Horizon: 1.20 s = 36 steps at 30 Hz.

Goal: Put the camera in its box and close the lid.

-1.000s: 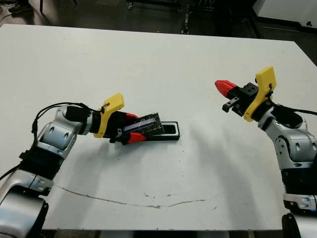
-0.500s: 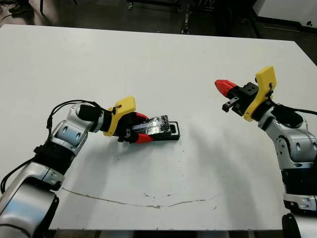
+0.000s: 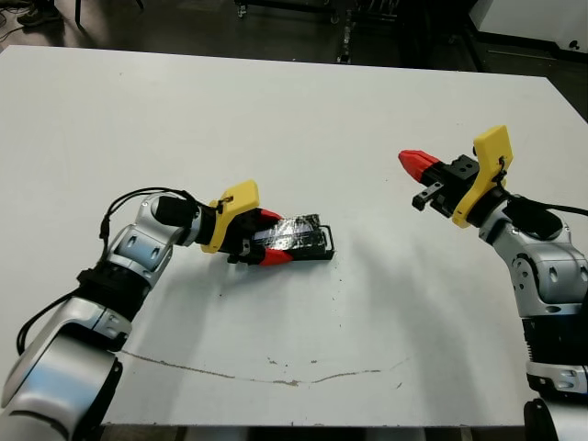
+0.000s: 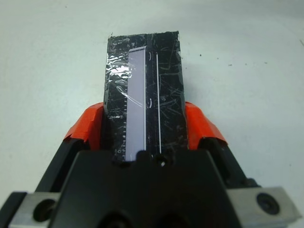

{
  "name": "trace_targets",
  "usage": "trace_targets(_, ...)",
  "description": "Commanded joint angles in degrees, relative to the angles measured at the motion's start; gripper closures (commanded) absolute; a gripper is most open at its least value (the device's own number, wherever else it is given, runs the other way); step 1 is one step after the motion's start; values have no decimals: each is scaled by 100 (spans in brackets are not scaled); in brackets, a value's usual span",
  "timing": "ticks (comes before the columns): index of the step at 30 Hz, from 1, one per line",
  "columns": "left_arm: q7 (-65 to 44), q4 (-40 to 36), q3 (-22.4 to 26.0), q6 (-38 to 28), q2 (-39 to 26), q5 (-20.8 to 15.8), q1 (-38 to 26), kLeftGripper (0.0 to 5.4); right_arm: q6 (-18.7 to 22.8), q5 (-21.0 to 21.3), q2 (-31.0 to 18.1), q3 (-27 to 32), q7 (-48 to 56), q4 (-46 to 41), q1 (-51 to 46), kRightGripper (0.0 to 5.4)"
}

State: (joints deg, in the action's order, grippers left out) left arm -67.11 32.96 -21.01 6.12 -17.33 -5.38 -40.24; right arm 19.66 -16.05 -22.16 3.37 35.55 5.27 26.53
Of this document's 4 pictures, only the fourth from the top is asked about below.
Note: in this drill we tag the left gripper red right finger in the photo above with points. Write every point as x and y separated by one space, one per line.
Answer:
199 128

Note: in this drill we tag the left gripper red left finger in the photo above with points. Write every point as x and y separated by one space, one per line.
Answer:
90 128

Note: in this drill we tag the shiny black rectangular box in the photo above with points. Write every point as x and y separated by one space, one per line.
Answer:
166 95

